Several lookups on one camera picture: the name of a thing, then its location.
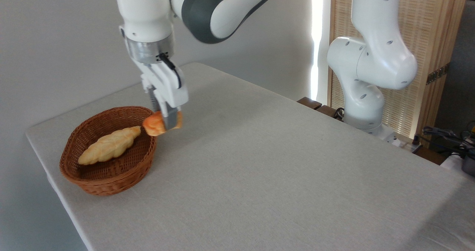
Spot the round orange bread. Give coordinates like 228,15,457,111
142,110,183,137

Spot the wooden folding screen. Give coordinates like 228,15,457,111
328,0,470,140

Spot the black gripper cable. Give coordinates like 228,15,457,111
156,53,183,89

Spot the dark brown wooden block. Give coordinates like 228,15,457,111
297,97,322,110
316,105,344,122

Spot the black cable bundle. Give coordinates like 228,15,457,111
422,121,475,159

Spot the beige tablecloth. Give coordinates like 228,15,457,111
25,62,475,251

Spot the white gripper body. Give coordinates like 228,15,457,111
130,57,189,108

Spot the brown wicker basket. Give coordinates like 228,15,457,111
59,106,157,196

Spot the long pale braided bread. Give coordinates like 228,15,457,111
78,126,142,165

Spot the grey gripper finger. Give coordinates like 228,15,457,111
147,87,161,113
160,102,181,131

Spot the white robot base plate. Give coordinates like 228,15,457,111
366,124,402,147

